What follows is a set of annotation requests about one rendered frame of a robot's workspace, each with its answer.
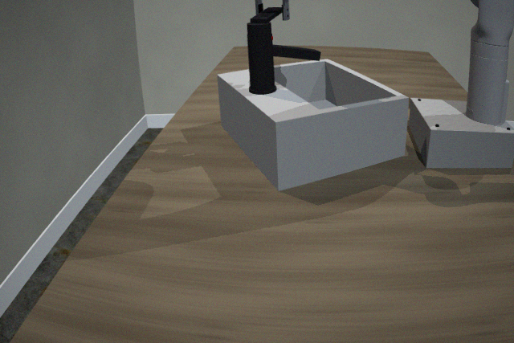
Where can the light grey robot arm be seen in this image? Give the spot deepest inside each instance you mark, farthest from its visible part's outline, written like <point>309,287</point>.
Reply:
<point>487,95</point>

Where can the black mixer tap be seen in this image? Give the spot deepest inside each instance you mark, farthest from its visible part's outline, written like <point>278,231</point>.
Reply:
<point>261,51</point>

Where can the grey rectangular sink basin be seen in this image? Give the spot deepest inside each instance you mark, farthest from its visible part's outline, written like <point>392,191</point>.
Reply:
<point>293,142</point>

